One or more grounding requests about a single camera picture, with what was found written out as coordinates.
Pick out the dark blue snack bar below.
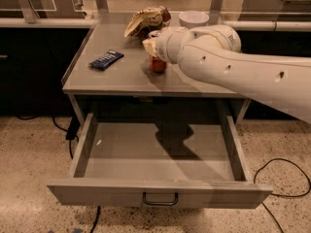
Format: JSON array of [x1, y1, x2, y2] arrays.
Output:
[[89, 50, 123, 71]]

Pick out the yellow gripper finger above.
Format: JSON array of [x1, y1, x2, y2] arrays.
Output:
[[143, 39, 157, 57]]

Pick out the grey metal cabinet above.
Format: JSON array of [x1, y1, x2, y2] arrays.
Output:
[[62, 12, 251, 123]]

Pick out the red coke can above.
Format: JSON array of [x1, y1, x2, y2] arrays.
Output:
[[148, 30, 169, 74]]

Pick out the white bowl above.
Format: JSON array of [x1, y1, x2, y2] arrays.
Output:
[[179, 11, 209, 29]]

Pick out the black cable left floor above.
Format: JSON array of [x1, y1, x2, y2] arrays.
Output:
[[16, 115, 102, 233]]

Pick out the brown chip bag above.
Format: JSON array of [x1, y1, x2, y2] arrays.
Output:
[[124, 6, 171, 38]]

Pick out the open grey top drawer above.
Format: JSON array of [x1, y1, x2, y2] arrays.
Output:
[[47, 115, 272, 209]]

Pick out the black drawer handle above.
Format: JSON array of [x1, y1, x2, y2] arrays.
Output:
[[142, 192, 179, 207]]

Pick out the black cable right floor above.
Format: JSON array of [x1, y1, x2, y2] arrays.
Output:
[[253, 157, 311, 233]]

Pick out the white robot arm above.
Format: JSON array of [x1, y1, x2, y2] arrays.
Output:
[[143, 25, 311, 123]]

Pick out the white horizontal rail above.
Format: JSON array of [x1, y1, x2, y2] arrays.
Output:
[[0, 17, 311, 33]]

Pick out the black cable floor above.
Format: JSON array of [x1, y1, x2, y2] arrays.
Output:
[[253, 157, 311, 233], [16, 115, 102, 233]]

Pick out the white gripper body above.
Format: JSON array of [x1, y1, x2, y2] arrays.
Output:
[[155, 27, 189, 64]]

